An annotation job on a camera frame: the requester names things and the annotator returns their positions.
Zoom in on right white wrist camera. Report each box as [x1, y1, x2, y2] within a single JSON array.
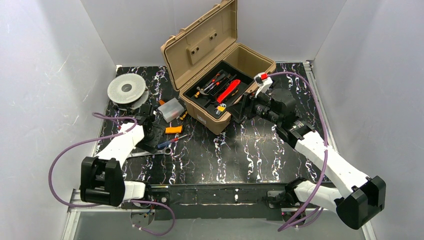
[[253, 72, 273, 98]]

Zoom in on yellow hex key set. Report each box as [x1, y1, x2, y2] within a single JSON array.
[[215, 103, 227, 116]]

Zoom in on red black utility knife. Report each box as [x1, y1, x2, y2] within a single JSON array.
[[216, 79, 241, 104]]

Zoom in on black tool box tray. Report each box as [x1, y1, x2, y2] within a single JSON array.
[[183, 60, 254, 120]]

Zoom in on white perforated round disc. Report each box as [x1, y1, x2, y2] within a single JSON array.
[[107, 73, 149, 111]]

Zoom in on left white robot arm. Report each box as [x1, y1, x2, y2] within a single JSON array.
[[80, 112, 166, 207]]

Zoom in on clear plastic parts box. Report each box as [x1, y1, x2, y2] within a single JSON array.
[[157, 97, 185, 123]]

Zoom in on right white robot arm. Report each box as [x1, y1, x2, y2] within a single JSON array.
[[226, 88, 387, 230]]

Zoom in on silver combination wrench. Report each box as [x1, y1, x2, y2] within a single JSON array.
[[128, 147, 172, 158]]

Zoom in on small black hammer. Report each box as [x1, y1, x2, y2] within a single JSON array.
[[196, 76, 219, 95]]

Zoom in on orange utility knife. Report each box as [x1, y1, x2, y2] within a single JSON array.
[[165, 125, 184, 134]]

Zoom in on black yellow screwdriver by box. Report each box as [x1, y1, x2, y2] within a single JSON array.
[[179, 111, 188, 121]]

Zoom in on red needle nose pliers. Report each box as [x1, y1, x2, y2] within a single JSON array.
[[208, 69, 226, 90]]

